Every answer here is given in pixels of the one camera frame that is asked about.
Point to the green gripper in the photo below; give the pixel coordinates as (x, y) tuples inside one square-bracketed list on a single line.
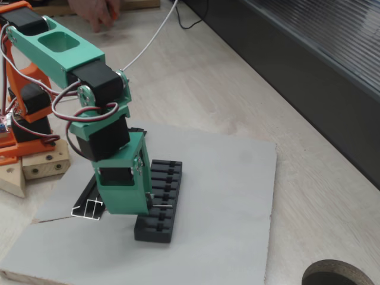
[(124, 194)]

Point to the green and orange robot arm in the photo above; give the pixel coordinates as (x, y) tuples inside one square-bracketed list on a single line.
[(29, 50)]

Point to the black slotted holder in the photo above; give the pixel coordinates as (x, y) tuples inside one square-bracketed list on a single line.
[(155, 234)]

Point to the person's hand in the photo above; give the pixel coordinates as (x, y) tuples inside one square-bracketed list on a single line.
[(95, 15)]

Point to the black aluminium profile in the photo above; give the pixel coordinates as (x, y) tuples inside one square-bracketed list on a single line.
[(89, 194)]

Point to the gray board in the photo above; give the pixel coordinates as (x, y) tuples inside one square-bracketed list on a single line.
[(207, 193)]

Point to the wooden block with screw holes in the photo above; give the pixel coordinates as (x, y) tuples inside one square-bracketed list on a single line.
[(44, 166)]

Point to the wooden wedge block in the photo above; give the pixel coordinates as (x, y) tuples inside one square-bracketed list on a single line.
[(12, 181)]

